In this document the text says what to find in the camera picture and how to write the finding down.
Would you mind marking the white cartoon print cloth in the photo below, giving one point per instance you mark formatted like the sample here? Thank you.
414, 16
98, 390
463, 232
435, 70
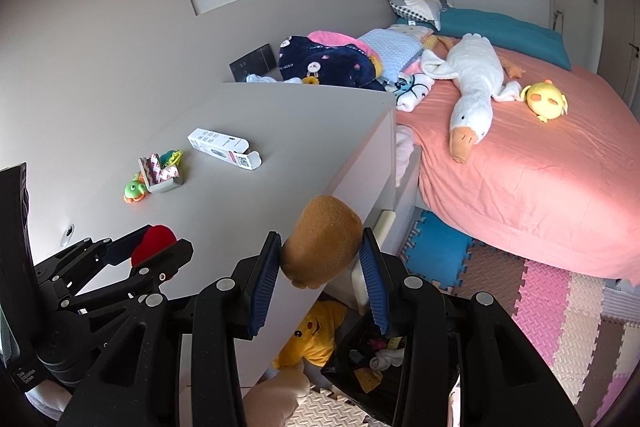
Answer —
412, 92

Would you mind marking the brown potato plush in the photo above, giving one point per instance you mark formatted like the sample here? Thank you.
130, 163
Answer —
325, 247

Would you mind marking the light blue blanket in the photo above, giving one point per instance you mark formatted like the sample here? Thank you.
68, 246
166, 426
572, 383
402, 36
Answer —
392, 49

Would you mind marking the white goose plush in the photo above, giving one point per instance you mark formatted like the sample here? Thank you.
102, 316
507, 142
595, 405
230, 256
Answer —
475, 97

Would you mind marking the checkered patchwork pillow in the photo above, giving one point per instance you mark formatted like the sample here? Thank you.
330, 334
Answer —
417, 7

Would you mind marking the red heart plush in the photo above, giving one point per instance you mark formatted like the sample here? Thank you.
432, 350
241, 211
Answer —
152, 242

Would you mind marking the pink cloth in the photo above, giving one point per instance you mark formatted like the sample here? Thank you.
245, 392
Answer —
332, 38

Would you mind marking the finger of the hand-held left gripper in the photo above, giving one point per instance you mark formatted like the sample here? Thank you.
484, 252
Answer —
165, 262
120, 249

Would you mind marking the plush toy in yellow shirt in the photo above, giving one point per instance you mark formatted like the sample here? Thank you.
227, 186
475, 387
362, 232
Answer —
312, 332

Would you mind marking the colourful foam floor mats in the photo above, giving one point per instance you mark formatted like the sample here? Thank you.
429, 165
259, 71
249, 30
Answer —
550, 307

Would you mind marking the teal pillow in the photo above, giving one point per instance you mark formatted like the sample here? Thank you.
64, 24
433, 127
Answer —
505, 34

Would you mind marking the navy printed blanket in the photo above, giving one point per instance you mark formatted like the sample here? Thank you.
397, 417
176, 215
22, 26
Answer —
325, 62

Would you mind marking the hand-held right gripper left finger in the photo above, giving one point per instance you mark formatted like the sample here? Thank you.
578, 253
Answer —
265, 287

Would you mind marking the yellow chick plush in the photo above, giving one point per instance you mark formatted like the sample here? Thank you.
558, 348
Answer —
545, 102

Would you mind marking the red patterned white wrapper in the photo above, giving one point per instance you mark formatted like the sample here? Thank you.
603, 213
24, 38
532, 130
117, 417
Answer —
160, 174

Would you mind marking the long white cardboard box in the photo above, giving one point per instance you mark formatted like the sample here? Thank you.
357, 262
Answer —
222, 147

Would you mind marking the black storage bin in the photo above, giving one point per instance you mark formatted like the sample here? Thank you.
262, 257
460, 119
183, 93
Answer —
350, 387

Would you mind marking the bed with pink sheet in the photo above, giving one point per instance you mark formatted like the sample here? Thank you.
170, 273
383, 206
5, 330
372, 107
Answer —
525, 187

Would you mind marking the black wall switch panel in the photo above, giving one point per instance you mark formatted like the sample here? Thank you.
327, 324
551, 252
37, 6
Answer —
252, 62

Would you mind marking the green turtle toy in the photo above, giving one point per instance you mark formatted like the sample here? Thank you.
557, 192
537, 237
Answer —
134, 189

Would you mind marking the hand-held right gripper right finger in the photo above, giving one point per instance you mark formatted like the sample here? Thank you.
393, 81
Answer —
375, 287

